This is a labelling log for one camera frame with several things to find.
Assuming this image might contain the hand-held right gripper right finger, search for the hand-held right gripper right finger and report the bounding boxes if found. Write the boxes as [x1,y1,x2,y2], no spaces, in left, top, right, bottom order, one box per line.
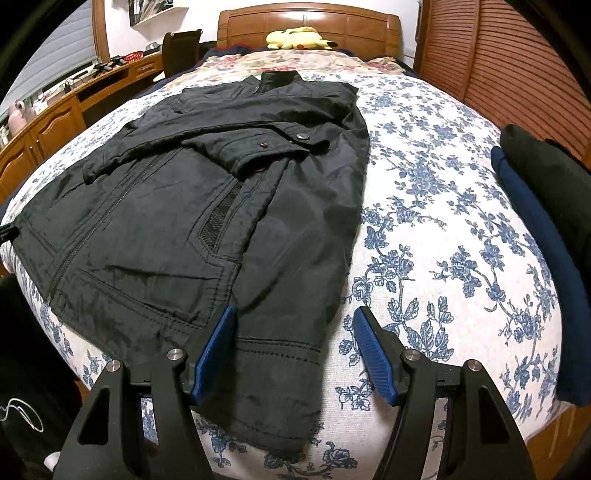
[352,305,536,480]

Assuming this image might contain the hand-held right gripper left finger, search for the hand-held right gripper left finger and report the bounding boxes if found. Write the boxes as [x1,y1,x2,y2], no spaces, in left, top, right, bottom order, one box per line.
[54,305,238,480]

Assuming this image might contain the black zip jacket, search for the black zip jacket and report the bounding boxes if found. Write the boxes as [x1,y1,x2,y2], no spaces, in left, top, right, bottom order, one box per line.
[14,71,370,457]

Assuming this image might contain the pink kettle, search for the pink kettle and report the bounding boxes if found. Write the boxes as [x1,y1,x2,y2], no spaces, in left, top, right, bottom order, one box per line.
[9,99,28,130]

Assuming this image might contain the wooden desk cabinet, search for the wooden desk cabinet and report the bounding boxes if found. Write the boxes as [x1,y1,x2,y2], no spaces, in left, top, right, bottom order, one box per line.
[0,53,164,204]

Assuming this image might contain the blue floral bedspread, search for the blue floral bedspread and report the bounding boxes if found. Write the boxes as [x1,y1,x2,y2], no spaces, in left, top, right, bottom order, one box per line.
[0,69,575,480]

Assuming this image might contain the folded navy garment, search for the folded navy garment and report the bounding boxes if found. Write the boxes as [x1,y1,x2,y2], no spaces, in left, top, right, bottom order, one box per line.
[490,145,591,407]

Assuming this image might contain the black tools on desk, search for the black tools on desk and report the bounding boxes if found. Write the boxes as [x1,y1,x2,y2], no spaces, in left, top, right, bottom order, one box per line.
[95,55,125,75]

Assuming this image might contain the grey window blind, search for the grey window blind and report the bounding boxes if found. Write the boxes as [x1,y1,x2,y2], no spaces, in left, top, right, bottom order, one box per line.
[2,0,100,104]

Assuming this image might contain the dark wooden chair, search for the dark wooden chair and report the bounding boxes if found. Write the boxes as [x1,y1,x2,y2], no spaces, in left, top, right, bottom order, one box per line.
[163,29,204,79]

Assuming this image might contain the folded black garment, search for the folded black garment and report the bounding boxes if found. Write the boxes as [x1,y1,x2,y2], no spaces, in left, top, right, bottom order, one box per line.
[500,124,591,278]

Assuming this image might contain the pink floral blanket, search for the pink floral blanket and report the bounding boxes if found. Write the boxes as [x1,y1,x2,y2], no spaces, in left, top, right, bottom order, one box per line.
[203,48,407,86]

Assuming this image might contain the wooden louvered wardrobe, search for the wooden louvered wardrobe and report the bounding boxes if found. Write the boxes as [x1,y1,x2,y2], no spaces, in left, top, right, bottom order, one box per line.
[413,0,591,160]

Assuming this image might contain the wooden headboard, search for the wooden headboard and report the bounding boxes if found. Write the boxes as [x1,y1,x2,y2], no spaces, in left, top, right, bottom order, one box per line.
[217,4,402,58]

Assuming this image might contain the yellow plush toy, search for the yellow plush toy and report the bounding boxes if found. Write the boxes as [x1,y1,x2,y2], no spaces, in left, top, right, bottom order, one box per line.
[265,26,340,51]

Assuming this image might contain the wooden window frame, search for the wooden window frame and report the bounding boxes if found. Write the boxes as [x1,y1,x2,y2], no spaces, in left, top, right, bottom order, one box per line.
[90,0,114,61]

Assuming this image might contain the white wall shelf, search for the white wall shelf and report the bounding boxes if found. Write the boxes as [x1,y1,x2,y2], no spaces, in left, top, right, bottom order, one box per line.
[129,0,176,26]

